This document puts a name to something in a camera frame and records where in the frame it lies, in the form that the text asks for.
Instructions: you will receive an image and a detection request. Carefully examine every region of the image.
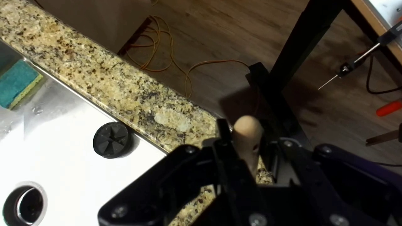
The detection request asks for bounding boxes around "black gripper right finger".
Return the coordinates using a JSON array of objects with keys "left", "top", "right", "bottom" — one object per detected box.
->
[{"left": 275, "top": 137, "right": 402, "bottom": 226}]

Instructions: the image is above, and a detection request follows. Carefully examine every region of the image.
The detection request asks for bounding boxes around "thin metal probe tool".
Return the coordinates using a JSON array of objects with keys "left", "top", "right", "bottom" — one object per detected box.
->
[{"left": 316, "top": 20, "right": 402, "bottom": 92}]

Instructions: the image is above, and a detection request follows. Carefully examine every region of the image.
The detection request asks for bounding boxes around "wooden spoon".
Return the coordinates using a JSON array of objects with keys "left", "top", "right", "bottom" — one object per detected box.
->
[{"left": 231, "top": 114, "right": 266, "bottom": 175}]

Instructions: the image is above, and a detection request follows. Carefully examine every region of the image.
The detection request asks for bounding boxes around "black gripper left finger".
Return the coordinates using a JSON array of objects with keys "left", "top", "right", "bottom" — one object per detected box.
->
[{"left": 98, "top": 118, "right": 268, "bottom": 226}]

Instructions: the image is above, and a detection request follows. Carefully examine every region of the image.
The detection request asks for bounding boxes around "red screwdriver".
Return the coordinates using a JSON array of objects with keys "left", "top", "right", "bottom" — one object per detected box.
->
[{"left": 374, "top": 99, "right": 402, "bottom": 118}]

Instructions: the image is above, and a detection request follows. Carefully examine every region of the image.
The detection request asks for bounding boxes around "brown blade black tool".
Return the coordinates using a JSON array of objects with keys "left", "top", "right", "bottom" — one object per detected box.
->
[{"left": 364, "top": 124, "right": 402, "bottom": 147}]

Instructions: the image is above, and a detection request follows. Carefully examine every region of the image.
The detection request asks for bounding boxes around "black sink strainer plug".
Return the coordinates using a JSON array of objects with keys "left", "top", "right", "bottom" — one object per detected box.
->
[{"left": 91, "top": 121, "right": 135, "bottom": 160}]

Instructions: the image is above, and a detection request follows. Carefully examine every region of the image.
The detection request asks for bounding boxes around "light wood table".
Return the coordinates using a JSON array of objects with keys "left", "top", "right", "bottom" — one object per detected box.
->
[{"left": 350, "top": 0, "right": 402, "bottom": 64}]

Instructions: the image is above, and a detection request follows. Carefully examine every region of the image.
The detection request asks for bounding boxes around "orange cable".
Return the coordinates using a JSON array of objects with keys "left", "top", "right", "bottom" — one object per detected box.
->
[{"left": 133, "top": 15, "right": 252, "bottom": 96}]

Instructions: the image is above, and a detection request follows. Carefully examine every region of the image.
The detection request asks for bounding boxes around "steel kitchen sink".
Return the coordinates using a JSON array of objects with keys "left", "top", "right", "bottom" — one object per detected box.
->
[{"left": 0, "top": 39, "right": 168, "bottom": 226}]

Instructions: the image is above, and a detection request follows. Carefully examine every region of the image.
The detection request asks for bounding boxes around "teal sponge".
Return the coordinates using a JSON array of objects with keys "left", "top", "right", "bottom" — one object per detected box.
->
[{"left": 0, "top": 58, "right": 46, "bottom": 112}]

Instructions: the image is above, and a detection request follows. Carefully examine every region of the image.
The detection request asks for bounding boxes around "thin black cable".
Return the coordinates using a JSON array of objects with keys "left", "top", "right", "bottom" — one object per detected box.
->
[{"left": 365, "top": 62, "right": 402, "bottom": 96}]

